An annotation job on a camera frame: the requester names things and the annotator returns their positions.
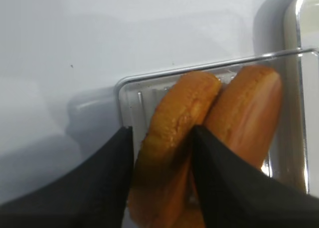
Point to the white serving tray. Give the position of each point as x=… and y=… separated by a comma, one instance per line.
x=301, y=24

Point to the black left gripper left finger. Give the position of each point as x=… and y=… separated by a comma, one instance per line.
x=93, y=195

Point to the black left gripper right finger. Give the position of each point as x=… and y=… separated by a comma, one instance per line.
x=233, y=194

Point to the clear plastic bun container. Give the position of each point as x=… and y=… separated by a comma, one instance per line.
x=286, y=160

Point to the bun half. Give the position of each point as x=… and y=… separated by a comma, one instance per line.
x=159, y=185
x=244, y=118

